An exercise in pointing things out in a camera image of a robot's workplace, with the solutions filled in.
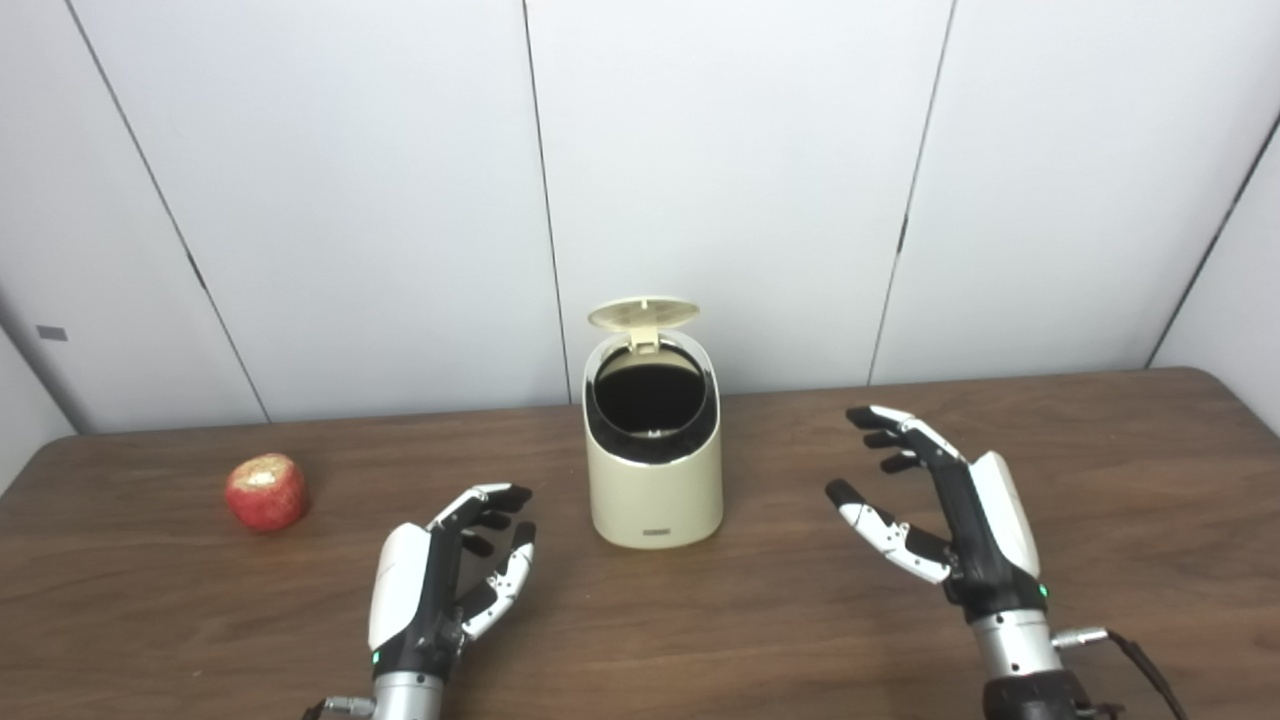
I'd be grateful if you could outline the white and black left hand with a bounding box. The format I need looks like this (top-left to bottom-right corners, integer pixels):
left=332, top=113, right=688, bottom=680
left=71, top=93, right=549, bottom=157
left=367, top=484, right=537, bottom=681

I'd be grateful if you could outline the white and black right hand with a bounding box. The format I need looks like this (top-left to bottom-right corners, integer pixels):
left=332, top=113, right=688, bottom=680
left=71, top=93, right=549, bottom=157
left=825, top=404, right=1051, bottom=623

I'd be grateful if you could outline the red apple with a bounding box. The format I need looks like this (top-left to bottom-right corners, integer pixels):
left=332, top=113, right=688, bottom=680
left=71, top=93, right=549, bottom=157
left=224, top=453, right=309, bottom=533

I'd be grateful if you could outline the round cream bin lid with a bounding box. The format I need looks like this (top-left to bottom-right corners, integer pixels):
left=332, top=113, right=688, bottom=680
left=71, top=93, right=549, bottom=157
left=587, top=295, right=701, bottom=353

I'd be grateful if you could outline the cream-colored bin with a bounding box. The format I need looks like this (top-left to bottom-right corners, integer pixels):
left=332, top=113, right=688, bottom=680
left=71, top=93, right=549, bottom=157
left=583, top=330, right=724, bottom=550

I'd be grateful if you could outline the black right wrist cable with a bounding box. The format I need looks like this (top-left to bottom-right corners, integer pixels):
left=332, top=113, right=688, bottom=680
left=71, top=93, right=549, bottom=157
left=1050, top=626, right=1191, bottom=720

